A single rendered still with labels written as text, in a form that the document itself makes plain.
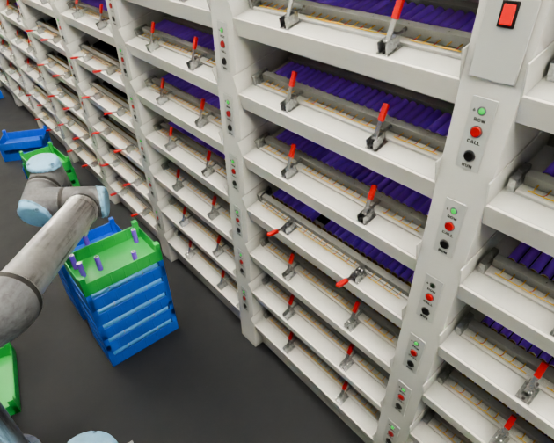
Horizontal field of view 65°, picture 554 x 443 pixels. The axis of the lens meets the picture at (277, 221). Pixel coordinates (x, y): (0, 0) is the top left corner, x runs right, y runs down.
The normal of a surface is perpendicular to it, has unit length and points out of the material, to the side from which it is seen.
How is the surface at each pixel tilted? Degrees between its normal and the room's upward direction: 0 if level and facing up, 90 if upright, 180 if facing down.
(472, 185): 90
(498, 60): 90
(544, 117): 106
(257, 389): 0
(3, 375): 0
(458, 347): 16
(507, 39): 90
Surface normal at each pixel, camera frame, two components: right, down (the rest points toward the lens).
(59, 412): -0.01, -0.80
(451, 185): -0.76, 0.39
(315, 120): -0.22, -0.66
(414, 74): -0.73, 0.60
